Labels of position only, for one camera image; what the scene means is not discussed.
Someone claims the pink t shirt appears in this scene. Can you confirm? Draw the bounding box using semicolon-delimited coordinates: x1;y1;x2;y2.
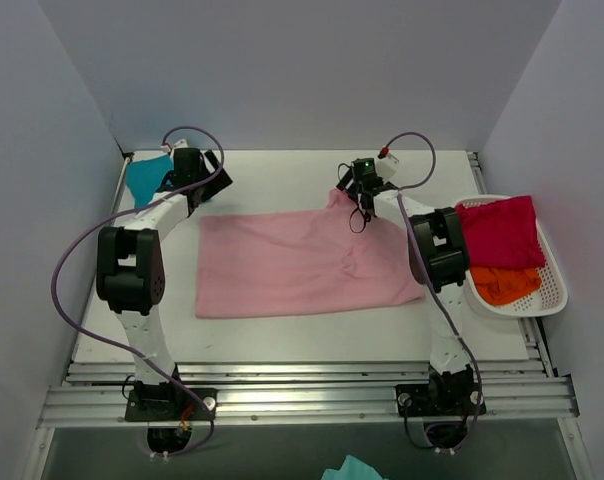
195;189;424;319

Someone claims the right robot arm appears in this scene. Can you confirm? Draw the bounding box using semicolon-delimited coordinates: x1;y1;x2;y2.
336;158;472;413

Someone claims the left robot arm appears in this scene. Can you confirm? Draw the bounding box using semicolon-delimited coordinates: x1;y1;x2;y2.
96;146;232;419

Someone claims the folded teal t shirt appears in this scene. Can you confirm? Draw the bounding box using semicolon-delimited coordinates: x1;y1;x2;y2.
126;155;173;208

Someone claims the crimson t shirt in basket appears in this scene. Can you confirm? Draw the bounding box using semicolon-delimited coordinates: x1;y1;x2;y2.
455;196;546;270

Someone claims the orange t shirt in basket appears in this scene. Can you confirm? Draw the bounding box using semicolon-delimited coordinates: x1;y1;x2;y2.
470;267;542;306

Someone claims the white plastic basket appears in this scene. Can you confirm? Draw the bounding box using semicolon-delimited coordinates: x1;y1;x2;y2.
455;195;568;318

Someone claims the mint green cloth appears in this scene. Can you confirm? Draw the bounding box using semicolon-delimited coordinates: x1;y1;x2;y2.
321;455;384;480

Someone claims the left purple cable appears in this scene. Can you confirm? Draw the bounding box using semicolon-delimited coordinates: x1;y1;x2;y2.
50;125;226;456

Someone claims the purple cable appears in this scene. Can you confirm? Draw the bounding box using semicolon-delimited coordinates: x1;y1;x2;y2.
50;125;226;456
379;131;485;449

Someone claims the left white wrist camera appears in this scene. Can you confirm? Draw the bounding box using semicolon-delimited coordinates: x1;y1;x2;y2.
161;139;191;156

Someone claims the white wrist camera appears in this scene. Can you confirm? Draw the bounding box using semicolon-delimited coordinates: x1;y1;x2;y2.
161;139;191;156
376;147;399;181

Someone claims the black wire loop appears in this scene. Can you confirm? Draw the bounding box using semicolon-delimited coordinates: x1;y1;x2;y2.
335;162;373;234

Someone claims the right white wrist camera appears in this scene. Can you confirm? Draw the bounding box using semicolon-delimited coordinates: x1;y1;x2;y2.
376;147;399;181

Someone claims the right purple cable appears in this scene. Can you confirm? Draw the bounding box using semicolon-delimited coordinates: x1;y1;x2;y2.
379;131;485;449

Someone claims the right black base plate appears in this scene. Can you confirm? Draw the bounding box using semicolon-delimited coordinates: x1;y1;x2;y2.
394;383;486;418

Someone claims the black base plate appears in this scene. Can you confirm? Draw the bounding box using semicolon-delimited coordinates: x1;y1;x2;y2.
124;384;218;422
394;383;486;418

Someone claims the aluminium rail frame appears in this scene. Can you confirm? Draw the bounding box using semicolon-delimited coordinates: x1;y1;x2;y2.
38;357;579;428

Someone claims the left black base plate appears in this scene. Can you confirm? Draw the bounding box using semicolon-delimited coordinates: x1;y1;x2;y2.
124;384;218;422

